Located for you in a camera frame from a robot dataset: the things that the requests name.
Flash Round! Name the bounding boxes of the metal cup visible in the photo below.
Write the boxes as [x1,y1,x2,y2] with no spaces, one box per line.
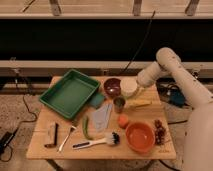
[113,97,126,113]

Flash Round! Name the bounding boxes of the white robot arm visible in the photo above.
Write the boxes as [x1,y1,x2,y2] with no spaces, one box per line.
[134,47,213,171]

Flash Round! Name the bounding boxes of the green plastic tray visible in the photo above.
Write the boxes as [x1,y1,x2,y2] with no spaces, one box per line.
[39,69,100,120]

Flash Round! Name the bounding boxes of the dark red bowl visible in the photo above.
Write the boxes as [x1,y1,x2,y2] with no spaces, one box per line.
[104,78,121,98]

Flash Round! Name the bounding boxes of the small orange fruit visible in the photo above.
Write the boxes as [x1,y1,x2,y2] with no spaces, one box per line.
[117,114,129,129]

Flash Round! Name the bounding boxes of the orange bowl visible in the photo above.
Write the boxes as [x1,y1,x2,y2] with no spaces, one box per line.
[125,122,155,153]

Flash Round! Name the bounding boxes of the white dish brush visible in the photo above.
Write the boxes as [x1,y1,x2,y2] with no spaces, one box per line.
[72,132,120,149]

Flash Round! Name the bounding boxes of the dark red grapes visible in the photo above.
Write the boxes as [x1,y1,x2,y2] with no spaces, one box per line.
[154,120,166,145]

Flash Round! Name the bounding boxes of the green chili pepper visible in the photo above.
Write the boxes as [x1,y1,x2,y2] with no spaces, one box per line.
[82,116,93,140]

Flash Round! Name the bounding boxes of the black power adapter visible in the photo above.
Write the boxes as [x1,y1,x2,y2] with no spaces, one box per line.
[0,132,13,148]

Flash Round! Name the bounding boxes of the blue object with cables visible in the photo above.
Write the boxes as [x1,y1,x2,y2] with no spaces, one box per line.
[157,83,186,108]

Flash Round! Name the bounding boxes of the black hanging cable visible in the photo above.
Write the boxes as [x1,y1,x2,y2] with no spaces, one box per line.
[119,10,157,76]

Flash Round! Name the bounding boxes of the brown handled scraper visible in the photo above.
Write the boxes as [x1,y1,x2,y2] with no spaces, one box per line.
[44,122,58,148]

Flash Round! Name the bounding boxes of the black cable on left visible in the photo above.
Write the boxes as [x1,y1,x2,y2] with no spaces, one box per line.
[0,71,39,163]

